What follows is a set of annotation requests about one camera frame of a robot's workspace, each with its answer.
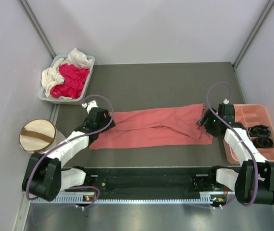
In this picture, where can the grey plastic laundry bin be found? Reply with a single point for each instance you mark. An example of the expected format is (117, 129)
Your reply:
(66, 79)

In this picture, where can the dark coiled item back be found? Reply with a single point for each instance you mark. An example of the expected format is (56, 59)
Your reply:
(259, 131)

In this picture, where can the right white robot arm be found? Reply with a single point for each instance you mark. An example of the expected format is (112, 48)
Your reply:
(254, 183)

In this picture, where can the round cream fabric basket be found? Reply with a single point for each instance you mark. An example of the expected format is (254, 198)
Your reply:
(39, 135)

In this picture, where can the cream t-shirt in bin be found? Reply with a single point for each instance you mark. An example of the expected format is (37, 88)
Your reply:
(55, 72)

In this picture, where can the dark coiled item front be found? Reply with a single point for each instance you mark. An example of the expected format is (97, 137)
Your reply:
(263, 142)

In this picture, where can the salmon pink t-shirt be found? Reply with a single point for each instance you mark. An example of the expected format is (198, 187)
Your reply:
(170, 126)

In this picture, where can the pink divided organizer tray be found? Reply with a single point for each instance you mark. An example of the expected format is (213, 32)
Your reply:
(255, 119)

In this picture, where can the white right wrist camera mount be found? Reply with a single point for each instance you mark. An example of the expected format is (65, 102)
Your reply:
(226, 101)

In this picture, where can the magenta t-shirt in bin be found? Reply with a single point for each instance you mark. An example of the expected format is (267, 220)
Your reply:
(74, 81)

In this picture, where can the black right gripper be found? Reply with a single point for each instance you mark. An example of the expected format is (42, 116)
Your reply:
(210, 115)

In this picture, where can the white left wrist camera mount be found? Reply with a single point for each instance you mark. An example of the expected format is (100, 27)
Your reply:
(89, 105)

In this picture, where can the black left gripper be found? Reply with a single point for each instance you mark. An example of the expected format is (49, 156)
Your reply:
(107, 116)

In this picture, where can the dark coiled item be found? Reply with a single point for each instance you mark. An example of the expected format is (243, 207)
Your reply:
(263, 142)
(259, 131)

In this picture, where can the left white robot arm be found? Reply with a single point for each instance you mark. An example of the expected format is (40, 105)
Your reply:
(44, 177)

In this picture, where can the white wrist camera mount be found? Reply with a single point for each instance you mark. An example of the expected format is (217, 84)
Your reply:
(226, 101)
(89, 105)

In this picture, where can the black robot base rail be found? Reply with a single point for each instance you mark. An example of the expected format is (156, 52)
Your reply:
(137, 183)

